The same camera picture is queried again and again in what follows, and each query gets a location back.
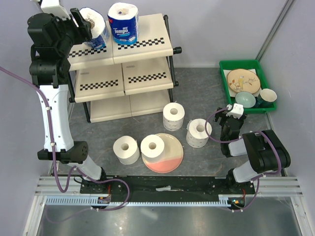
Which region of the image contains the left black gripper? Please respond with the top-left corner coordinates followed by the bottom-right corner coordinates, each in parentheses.
top-left (51, 8), bottom-right (93, 57)

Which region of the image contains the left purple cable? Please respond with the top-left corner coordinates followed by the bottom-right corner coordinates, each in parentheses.
top-left (0, 66), bottom-right (131, 223)

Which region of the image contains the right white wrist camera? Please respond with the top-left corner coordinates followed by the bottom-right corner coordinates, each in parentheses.
top-left (226, 103), bottom-right (244, 119)

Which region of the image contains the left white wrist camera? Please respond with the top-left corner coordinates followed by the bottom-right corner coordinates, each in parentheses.
top-left (32, 0), bottom-right (70, 20)

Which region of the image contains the green plastic bin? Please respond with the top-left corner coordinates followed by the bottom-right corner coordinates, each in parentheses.
top-left (219, 59), bottom-right (277, 114)

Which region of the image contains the beige three-tier shelf rack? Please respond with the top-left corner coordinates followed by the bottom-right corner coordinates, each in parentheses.
top-left (68, 14), bottom-right (182, 123)

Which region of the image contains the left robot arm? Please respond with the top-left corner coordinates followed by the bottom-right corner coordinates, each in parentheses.
top-left (28, 8), bottom-right (108, 193)

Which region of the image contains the dark teal mug white inside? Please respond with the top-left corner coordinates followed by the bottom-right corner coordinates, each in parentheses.
top-left (254, 88), bottom-right (278, 108)

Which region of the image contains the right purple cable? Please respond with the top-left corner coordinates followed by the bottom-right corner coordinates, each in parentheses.
top-left (204, 109), bottom-right (244, 143)

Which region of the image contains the purple cable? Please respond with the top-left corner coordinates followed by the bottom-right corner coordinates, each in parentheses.
top-left (0, 66), bottom-right (131, 223)
top-left (204, 109), bottom-right (244, 143)

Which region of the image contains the beige and pink plate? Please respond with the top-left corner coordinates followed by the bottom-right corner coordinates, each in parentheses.
top-left (142, 133), bottom-right (184, 174)

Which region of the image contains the white roll with dotted print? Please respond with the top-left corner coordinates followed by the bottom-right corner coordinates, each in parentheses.
top-left (163, 102), bottom-right (185, 131)

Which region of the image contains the white roll with pink core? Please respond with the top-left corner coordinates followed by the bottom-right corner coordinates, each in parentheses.
top-left (186, 118), bottom-right (212, 148)

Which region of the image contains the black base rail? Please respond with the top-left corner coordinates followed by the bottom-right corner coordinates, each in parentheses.
top-left (80, 176), bottom-right (255, 203)

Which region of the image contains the light teal ceramic bowl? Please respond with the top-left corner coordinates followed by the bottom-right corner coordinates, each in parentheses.
top-left (235, 91), bottom-right (256, 108)

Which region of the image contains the plain white roll on table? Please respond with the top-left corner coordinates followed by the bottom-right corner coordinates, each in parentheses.
top-left (113, 136), bottom-right (140, 165)

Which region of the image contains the beige plate with bird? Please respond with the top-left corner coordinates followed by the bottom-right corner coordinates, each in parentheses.
top-left (227, 69), bottom-right (261, 94)

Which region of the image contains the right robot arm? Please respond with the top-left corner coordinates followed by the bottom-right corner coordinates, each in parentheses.
top-left (212, 105), bottom-right (291, 194)

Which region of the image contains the blue paper towel roll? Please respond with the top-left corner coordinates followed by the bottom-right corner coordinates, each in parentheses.
top-left (107, 2), bottom-right (138, 45)

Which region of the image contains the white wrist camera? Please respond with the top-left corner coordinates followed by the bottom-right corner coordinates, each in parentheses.
top-left (32, 0), bottom-right (70, 20)
top-left (226, 103), bottom-right (244, 119)

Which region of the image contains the plain white roll on plate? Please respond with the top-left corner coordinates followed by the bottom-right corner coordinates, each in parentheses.
top-left (140, 135), bottom-right (165, 163)

